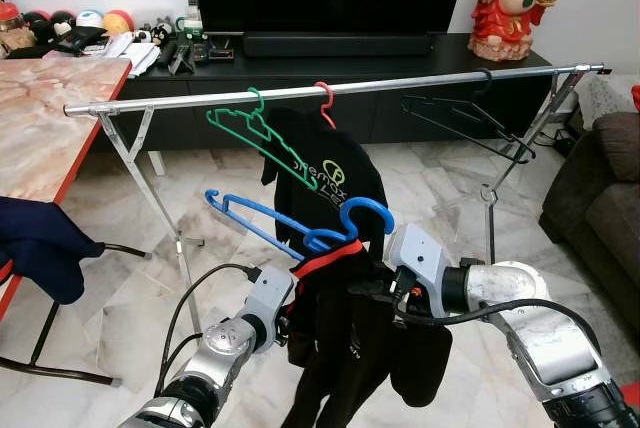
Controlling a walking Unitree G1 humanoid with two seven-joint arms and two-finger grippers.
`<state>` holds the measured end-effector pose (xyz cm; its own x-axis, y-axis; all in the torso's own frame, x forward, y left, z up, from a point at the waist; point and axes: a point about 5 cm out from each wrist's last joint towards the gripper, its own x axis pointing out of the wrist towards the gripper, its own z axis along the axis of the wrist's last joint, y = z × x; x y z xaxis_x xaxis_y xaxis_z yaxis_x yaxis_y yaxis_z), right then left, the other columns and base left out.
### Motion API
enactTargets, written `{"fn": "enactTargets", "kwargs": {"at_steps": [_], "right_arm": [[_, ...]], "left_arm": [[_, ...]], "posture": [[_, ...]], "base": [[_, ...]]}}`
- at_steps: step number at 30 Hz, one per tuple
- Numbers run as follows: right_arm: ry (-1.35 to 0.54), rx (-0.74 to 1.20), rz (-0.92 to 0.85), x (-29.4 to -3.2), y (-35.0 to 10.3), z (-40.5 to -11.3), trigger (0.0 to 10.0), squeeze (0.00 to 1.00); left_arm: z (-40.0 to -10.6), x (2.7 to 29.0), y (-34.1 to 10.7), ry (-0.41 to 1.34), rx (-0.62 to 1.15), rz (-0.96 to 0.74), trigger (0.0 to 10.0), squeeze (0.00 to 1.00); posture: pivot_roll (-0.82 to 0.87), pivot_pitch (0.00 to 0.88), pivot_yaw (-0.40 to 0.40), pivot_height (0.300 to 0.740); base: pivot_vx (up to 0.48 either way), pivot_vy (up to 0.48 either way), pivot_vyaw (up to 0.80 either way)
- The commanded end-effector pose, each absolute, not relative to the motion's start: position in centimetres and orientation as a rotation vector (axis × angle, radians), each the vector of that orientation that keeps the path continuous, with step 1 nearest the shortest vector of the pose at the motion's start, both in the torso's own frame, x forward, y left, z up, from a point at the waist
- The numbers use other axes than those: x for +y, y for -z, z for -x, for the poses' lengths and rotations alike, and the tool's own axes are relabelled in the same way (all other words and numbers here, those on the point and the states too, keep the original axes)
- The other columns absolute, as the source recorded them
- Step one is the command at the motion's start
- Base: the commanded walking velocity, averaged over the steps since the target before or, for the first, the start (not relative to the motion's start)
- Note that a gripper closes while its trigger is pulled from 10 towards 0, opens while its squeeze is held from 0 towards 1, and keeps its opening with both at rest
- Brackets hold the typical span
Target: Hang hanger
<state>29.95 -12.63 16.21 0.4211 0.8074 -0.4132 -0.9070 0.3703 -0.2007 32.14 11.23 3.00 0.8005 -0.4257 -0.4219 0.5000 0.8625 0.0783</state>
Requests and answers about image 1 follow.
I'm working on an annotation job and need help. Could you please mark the plain black garment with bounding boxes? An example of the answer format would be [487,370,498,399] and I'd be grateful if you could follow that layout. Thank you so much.
[283,238,454,428]

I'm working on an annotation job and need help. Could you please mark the blue plastic hanger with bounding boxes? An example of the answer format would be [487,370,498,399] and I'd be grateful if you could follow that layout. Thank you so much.
[205,188,396,261]

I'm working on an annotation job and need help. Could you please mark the red plastic hanger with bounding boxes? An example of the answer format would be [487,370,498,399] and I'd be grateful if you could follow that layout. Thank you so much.
[314,81,338,131]

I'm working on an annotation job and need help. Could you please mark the black shirt green logo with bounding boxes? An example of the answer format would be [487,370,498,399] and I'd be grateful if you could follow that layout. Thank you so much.
[260,106,391,259]

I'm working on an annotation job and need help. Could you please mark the brown fabric sofa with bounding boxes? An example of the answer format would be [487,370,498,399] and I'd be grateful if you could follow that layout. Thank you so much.
[540,108,640,334]

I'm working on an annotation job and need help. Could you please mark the black soundbar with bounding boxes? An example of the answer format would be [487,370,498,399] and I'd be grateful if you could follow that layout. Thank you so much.
[242,31,435,58]

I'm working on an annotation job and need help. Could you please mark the black TV console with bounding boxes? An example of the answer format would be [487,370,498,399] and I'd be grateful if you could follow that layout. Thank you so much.
[0,31,554,177]

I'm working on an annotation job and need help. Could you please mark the navy jacket red trim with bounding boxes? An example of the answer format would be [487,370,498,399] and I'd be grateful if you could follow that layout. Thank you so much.
[0,196,106,306]

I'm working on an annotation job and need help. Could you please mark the red plastic stool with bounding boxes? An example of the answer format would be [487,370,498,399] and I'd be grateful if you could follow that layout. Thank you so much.
[618,380,640,411]

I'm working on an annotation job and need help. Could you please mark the black electronic device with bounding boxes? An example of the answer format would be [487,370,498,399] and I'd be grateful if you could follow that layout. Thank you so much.
[195,36,237,62]

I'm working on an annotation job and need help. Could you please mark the grey textured cushion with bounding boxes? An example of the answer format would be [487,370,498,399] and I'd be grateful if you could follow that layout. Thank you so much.
[578,73,629,131]

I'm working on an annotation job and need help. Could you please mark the green black toy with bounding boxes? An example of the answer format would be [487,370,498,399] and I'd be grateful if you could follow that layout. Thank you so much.
[175,16,213,49]

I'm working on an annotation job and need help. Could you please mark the red laughing Buddha figurine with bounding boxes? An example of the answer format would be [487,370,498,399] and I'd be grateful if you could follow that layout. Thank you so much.
[468,0,559,62]

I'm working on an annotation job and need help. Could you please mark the white paper stack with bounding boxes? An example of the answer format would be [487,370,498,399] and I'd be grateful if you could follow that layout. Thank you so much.
[100,31,161,77]

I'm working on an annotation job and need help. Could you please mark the marble top folding table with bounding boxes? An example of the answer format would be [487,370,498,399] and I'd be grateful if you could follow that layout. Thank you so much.
[0,56,151,389]

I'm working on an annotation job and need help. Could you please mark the clear plastic bottle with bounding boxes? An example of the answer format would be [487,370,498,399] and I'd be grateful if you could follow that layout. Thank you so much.
[183,0,204,33]

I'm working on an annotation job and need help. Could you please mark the orange ball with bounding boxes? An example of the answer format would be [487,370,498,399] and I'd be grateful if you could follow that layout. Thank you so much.
[103,9,135,37]

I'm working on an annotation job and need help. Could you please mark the white blue ball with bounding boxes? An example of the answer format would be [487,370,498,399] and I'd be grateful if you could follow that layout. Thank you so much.
[75,9,106,31]

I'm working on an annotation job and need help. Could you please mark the black plush toy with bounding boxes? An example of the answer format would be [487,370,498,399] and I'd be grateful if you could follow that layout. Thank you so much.
[20,10,79,49]

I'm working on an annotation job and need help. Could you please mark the red lid jar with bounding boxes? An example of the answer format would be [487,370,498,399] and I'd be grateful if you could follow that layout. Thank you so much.
[0,1,23,31]

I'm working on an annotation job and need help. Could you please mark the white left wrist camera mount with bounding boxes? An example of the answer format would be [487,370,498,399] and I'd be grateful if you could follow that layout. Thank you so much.
[240,265,298,344]

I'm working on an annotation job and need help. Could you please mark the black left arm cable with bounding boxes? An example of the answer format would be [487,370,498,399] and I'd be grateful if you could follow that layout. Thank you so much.
[155,263,263,394]

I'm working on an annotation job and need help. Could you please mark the black power cord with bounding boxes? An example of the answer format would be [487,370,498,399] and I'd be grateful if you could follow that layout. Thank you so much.
[545,126,583,159]

